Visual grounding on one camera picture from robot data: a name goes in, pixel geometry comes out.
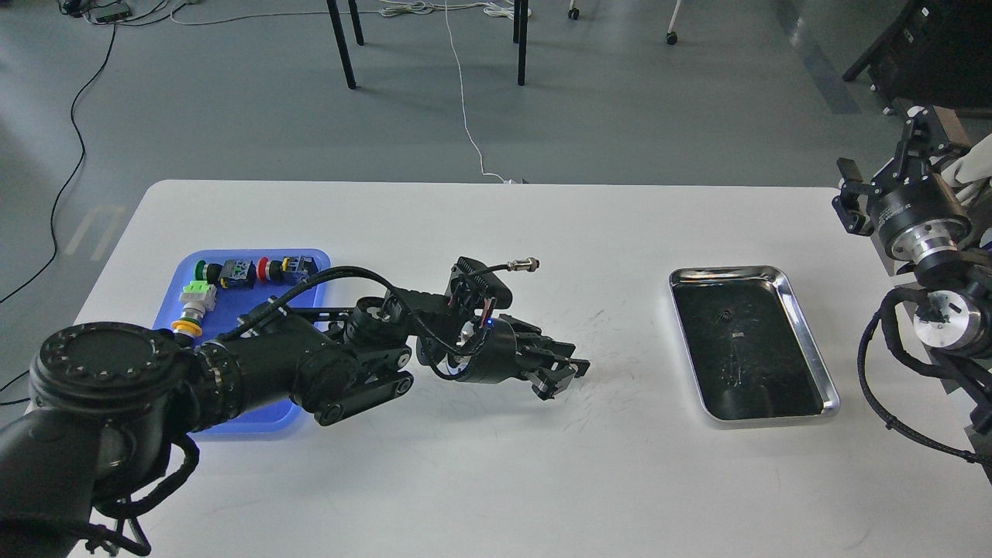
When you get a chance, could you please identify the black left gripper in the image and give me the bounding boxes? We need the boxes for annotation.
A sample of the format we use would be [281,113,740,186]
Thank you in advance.
[449,314,591,401]

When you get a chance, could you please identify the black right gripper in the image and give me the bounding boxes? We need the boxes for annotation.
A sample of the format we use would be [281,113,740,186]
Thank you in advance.
[832,106,972,261]

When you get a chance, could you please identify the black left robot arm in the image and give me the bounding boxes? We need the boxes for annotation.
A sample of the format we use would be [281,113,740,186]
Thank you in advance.
[2,257,590,557]

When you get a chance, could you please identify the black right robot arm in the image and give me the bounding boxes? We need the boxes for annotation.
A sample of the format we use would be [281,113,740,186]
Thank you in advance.
[832,105,991,470]

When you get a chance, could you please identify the silver metal tray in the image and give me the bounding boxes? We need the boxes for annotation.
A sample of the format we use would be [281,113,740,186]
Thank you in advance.
[667,265,841,429]

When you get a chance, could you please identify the blue plastic tray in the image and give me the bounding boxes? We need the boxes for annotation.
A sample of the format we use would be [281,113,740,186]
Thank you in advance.
[151,248,332,442]

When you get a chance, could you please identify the beige cloth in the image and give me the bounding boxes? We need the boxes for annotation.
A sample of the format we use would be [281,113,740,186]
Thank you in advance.
[940,134,991,250]

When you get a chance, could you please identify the black equipment case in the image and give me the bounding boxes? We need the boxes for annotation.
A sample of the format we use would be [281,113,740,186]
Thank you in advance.
[841,1,991,118]

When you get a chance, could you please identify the black table leg right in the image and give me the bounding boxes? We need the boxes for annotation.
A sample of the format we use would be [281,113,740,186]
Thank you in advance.
[511,0,530,86]

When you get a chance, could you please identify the black table leg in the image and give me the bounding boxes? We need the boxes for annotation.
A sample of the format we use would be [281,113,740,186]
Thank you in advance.
[511,0,530,86]
[325,0,365,91]

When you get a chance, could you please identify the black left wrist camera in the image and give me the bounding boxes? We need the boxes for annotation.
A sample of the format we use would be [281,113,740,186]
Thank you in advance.
[446,257,541,314]

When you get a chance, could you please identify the white floor cable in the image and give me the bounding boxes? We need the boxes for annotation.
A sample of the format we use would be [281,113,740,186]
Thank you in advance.
[380,0,536,185]

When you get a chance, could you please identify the red push button switch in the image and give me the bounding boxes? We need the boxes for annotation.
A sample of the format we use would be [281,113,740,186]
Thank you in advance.
[256,257,319,285]

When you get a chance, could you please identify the green push button switch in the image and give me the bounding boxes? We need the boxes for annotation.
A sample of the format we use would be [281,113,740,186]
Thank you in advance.
[194,259,257,290]

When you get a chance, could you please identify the green white switch component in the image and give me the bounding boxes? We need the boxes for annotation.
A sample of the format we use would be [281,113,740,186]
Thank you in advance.
[178,280,217,321]

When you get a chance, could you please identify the yellow push button switch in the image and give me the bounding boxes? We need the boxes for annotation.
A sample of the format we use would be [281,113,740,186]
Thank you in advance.
[170,317,203,343]

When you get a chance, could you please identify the black floor cable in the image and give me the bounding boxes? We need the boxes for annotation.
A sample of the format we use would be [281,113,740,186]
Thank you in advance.
[0,0,187,408]

